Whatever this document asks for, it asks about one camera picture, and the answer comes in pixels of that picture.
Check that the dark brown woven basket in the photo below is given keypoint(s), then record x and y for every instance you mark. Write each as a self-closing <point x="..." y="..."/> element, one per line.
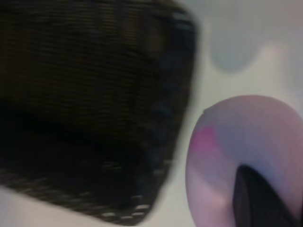
<point x="82" y="94"/>

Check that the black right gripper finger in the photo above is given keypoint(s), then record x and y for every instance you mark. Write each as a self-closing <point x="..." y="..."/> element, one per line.
<point x="255" y="205"/>

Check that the pink peach with green leaf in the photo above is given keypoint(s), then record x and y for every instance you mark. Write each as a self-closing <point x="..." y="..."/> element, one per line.
<point x="248" y="132"/>

